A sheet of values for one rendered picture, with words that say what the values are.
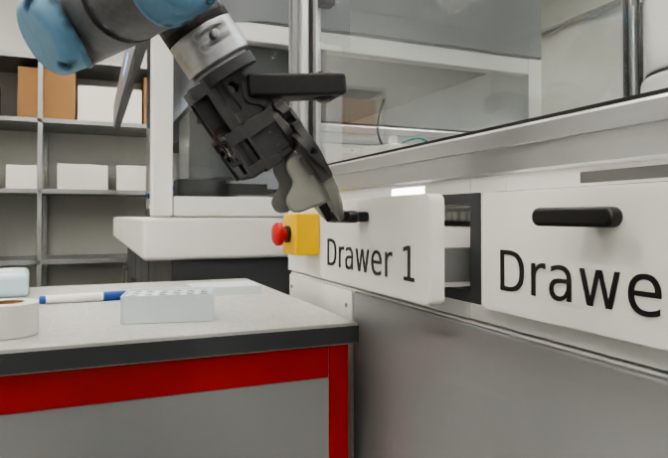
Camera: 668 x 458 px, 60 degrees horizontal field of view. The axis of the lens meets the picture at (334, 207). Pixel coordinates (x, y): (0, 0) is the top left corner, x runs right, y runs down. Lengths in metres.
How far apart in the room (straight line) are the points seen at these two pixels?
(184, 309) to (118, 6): 0.46
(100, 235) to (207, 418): 4.05
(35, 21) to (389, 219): 0.39
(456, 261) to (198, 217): 0.94
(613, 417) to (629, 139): 0.21
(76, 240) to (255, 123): 4.21
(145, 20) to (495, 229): 0.35
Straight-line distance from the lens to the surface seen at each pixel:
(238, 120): 0.63
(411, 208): 0.60
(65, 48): 0.57
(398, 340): 0.76
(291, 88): 0.65
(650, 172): 0.46
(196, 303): 0.83
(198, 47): 0.63
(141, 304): 0.84
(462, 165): 0.62
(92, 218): 4.78
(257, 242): 1.48
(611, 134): 0.49
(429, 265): 0.57
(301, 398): 0.82
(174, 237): 1.44
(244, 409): 0.80
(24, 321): 0.80
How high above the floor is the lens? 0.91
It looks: 1 degrees up
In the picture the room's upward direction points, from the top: straight up
